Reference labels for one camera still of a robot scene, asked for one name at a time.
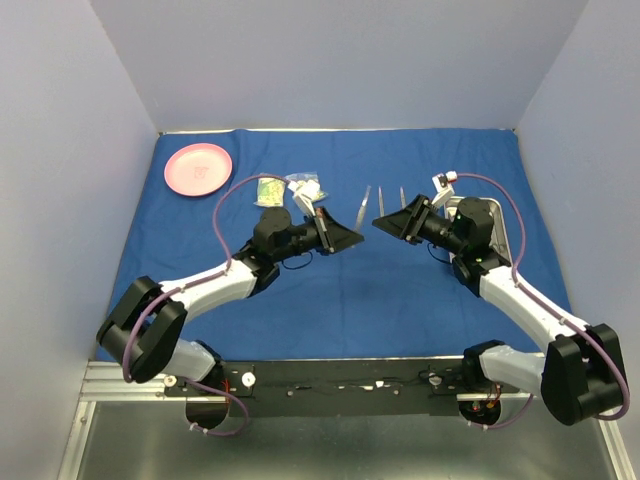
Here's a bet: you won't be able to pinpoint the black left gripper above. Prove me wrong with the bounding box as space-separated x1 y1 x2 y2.
274 206 364 263

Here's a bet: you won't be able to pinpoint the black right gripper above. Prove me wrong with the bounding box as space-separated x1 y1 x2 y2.
373 193 466 255

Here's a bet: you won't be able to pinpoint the steel scissors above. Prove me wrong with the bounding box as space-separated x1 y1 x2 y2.
399 186 407 209
377 186 386 218

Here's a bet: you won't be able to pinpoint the steel tweezers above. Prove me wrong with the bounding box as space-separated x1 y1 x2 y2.
353 185 371 232

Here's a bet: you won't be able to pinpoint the green gauze packet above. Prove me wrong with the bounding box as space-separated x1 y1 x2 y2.
285 172 328 202
254 177 286 208

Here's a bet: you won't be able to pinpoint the steel instrument tray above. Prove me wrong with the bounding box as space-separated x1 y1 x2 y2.
444 196 513 262

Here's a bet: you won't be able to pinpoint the blue surgical drape cloth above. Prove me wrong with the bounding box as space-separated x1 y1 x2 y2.
113 129 569 360

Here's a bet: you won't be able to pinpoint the pink plastic plate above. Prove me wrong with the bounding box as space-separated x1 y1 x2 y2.
164 143 233 197

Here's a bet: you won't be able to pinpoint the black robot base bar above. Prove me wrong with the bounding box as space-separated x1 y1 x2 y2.
164 356 527 427

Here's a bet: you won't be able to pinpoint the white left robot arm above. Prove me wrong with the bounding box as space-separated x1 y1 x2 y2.
96 207 364 395

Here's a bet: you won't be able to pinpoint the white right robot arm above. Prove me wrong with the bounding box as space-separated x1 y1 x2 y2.
373 195 630 426

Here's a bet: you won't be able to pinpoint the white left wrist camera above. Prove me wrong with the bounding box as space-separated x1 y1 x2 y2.
287 179 320 217

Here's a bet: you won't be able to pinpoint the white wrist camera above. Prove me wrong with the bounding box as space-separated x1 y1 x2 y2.
431 171 458 210
287 179 320 217

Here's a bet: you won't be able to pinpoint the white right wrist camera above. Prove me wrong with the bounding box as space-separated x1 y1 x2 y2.
431 171 458 210

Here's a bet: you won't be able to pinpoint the aluminium table edge rail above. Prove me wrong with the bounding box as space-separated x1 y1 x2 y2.
159 127 516 135

